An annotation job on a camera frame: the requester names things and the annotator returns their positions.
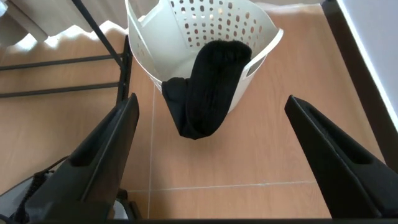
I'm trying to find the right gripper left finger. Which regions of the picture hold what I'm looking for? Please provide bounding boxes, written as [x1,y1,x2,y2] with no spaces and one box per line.
[25,92,141,221]

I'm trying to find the white laundry basket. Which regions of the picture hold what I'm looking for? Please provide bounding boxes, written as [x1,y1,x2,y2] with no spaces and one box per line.
[124,0,285,113]

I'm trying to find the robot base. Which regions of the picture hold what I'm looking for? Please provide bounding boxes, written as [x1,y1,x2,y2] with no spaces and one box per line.
[0,155,143,222]

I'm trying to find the black shorts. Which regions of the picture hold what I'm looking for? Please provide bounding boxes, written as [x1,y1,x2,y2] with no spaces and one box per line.
[161,39,253,141]

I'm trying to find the black clothes rack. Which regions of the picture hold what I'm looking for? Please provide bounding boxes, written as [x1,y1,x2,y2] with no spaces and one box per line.
[0,0,134,107]

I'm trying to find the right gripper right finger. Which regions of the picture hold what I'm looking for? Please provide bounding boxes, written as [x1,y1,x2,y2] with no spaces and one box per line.
[284,95,398,219]

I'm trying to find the beige curtain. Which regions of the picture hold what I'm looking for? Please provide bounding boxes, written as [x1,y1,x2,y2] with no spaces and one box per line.
[0,0,131,47]

